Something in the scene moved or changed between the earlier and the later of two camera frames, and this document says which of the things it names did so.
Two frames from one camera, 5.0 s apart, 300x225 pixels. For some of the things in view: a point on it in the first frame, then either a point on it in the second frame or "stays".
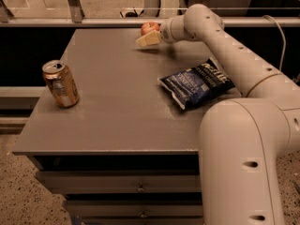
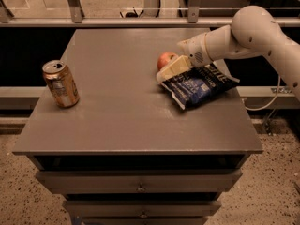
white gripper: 168,33 → 194,50
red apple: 149,26 → 165,58
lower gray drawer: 134,209 stays
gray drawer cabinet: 125,154 stays
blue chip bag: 192,86 stays
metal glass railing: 131,6 stays
